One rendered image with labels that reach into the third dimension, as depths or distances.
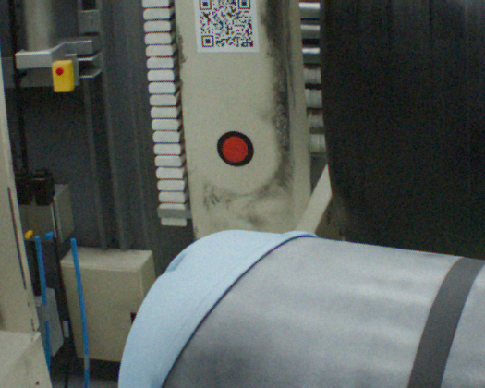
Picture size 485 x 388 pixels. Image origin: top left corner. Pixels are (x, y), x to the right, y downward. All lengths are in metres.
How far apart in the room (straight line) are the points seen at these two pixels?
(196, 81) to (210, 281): 0.88
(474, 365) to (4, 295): 0.94
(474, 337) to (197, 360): 0.11
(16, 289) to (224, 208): 0.29
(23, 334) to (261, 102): 0.40
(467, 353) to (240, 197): 0.97
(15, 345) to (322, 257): 0.86
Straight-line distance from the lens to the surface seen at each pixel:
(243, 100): 1.30
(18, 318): 1.29
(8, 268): 1.26
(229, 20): 1.28
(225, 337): 0.43
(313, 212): 1.42
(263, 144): 1.32
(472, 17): 1.04
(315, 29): 1.69
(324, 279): 0.43
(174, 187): 1.38
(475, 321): 0.41
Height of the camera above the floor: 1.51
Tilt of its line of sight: 22 degrees down
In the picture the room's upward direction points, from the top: 4 degrees counter-clockwise
